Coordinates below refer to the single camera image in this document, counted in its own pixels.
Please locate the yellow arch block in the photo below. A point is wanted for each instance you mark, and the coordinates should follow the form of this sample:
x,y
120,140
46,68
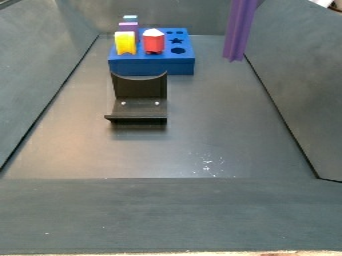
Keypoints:
x,y
124,42

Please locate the blue shape sorter board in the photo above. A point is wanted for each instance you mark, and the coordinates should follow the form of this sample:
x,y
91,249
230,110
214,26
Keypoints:
x,y
177,60

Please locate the red pentagon block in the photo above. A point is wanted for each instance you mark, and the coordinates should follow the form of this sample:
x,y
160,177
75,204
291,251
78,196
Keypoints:
x,y
152,41

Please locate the light blue block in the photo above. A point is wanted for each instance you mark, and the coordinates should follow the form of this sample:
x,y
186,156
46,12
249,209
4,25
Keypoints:
x,y
130,18

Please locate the black curved stand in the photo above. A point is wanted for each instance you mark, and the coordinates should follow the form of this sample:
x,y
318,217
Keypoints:
x,y
140,98

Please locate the purple square block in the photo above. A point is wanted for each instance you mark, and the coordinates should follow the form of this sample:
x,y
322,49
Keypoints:
x,y
130,26

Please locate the purple star-shaped block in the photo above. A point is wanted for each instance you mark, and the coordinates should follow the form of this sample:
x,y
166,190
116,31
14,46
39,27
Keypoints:
x,y
241,17

